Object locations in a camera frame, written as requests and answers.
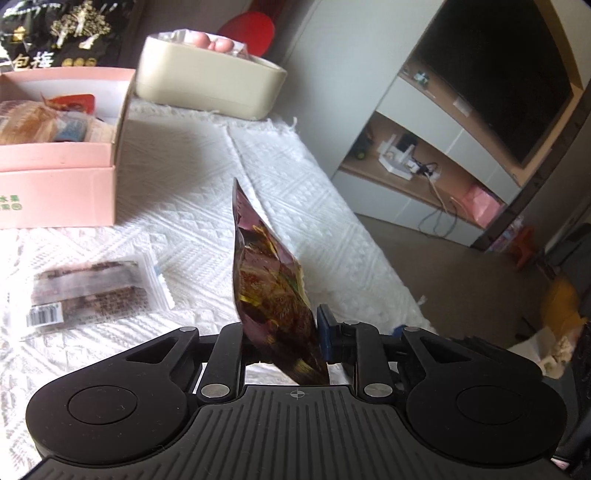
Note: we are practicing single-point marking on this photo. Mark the clear dark jerky packet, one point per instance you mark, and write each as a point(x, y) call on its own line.
point(111, 289)

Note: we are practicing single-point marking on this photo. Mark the pink bow ornament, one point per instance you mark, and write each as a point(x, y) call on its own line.
point(203, 41)

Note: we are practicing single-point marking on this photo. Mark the white cabinet shelf unit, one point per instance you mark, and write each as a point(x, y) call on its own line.
point(354, 80)

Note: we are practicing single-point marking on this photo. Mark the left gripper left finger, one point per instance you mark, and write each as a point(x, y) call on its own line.
point(223, 370)

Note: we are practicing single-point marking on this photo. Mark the small red snack packet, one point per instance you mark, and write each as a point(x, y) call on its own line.
point(82, 103)

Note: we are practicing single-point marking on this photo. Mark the red round cushion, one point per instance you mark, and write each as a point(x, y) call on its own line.
point(254, 29)

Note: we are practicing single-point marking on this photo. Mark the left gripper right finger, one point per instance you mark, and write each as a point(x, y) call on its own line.
point(359, 348)

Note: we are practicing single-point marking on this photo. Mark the orange bread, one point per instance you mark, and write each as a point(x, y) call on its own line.
point(27, 122)

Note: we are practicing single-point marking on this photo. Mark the black plum snack bag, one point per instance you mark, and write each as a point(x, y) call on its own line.
point(50, 34)

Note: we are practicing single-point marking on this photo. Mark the cream tissue box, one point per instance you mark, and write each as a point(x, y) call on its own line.
point(187, 77)

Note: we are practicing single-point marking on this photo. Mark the black television screen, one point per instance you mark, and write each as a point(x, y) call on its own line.
point(501, 58)

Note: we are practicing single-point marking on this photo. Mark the pink cardboard box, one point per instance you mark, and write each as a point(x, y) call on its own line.
point(69, 184)

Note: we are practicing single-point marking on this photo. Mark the maroon chicken snack pouch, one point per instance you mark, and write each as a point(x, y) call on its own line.
point(268, 288)

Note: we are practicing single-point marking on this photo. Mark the white wifi router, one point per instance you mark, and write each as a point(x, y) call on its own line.
point(397, 157)

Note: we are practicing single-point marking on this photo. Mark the blue snack packet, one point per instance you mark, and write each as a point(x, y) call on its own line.
point(70, 129)

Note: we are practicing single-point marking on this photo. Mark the white tissue paper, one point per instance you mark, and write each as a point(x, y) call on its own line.
point(180, 36)

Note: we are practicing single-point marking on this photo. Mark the white woven table cloth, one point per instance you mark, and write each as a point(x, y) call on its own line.
point(174, 198)

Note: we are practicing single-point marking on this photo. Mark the pink paper bag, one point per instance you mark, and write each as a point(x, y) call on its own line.
point(481, 206)

